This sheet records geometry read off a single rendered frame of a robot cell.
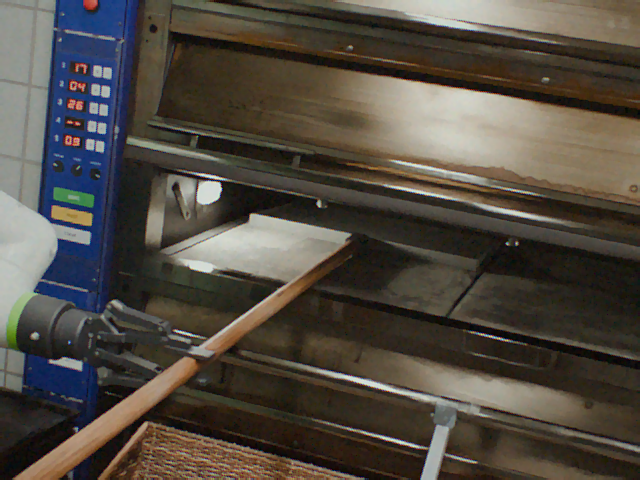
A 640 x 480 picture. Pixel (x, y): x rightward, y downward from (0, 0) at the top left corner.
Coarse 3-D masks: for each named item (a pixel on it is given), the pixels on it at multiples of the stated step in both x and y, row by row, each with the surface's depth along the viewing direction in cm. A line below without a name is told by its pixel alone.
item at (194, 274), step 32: (160, 256) 225; (224, 288) 218; (256, 288) 216; (352, 320) 211; (384, 320) 209; (416, 320) 207; (448, 320) 210; (480, 352) 205; (512, 352) 203; (544, 352) 201; (576, 352) 201
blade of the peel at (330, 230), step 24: (264, 216) 263; (288, 216) 278; (312, 216) 283; (336, 216) 287; (360, 216) 291; (336, 240) 259; (384, 240) 268; (408, 240) 271; (432, 240) 275; (456, 240) 279; (480, 240) 283; (456, 264) 252
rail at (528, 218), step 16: (128, 144) 203; (144, 144) 202; (160, 144) 201; (176, 144) 200; (208, 160) 199; (224, 160) 198; (240, 160) 197; (256, 160) 196; (288, 176) 195; (304, 176) 194; (320, 176) 193; (336, 176) 193; (368, 192) 191; (384, 192) 190; (400, 192) 189; (416, 192) 189; (448, 208) 188; (464, 208) 187; (480, 208) 186; (496, 208) 185; (528, 224) 184; (544, 224) 183; (560, 224) 182; (576, 224) 182; (608, 240) 181; (624, 240) 180
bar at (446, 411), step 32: (224, 352) 178; (256, 352) 178; (320, 384) 175; (352, 384) 173; (384, 384) 172; (448, 416) 168; (480, 416) 168; (512, 416) 167; (576, 448) 164; (608, 448) 163
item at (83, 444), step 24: (336, 264) 233; (288, 288) 204; (264, 312) 190; (216, 336) 172; (240, 336) 178; (192, 360) 161; (168, 384) 152; (120, 408) 140; (144, 408) 144; (96, 432) 133; (48, 456) 124; (72, 456) 127
